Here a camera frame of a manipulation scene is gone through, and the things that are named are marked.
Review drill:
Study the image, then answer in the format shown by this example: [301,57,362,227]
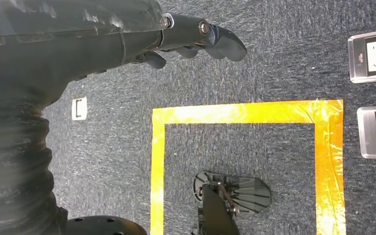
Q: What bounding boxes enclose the black robot foot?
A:
[192,171,272,235]

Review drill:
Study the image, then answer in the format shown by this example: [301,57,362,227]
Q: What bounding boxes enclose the black perforated robot cover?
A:
[65,215,148,235]

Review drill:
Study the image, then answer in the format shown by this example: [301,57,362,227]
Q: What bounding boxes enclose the small white floor plate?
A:
[71,96,88,121]

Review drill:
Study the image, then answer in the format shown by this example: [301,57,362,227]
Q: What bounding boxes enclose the steel floor socket yellow label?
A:
[356,105,376,160]

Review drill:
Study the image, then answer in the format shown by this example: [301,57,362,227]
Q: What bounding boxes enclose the yellow floor tape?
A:
[150,98,347,235]

